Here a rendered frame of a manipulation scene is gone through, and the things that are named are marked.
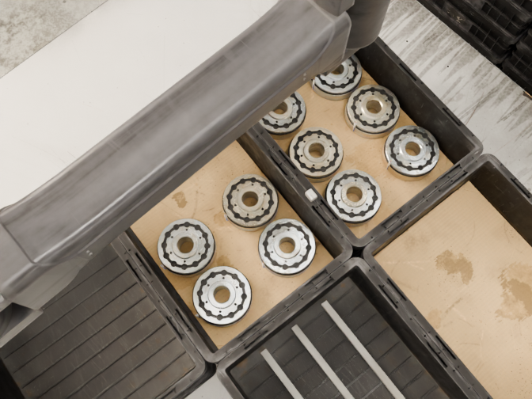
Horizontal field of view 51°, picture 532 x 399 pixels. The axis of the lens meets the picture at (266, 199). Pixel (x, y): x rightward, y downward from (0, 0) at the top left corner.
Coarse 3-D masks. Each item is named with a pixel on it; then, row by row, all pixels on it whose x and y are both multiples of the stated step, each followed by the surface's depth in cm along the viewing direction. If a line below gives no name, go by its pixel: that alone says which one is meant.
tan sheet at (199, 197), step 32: (224, 160) 108; (192, 192) 106; (160, 224) 104; (224, 224) 104; (224, 256) 102; (256, 256) 102; (320, 256) 102; (192, 288) 101; (256, 288) 101; (288, 288) 101
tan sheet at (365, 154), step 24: (336, 72) 114; (312, 96) 112; (312, 120) 111; (336, 120) 111; (408, 120) 111; (288, 144) 109; (360, 144) 109; (360, 168) 108; (384, 168) 108; (384, 192) 106; (408, 192) 106; (384, 216) 105
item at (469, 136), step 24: (384, 48) 104; (408, 72) 103; (432, 96) 101; (456, 120) 100; (480, 144) 98; (288, 168) 97; (456, 168) 98; (432, 192) 96; (336, 216) 94; (360, 240) 93
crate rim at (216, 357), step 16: (256, 144) 98; (272, 160) 98; (288, 176) 97; (304, 192) 97; (320, 208) 95; (128, 240) 93; (336, 240) 93; (144, 272) 92; (320, 272) 91; (160, 288) 91; (304, 288) 91; (176, 304) 90; (288, 304) 90; (256, 320) 89; (192, 336) 88; (240, 336) 90; (208, 352) 88; (224, 352) 88
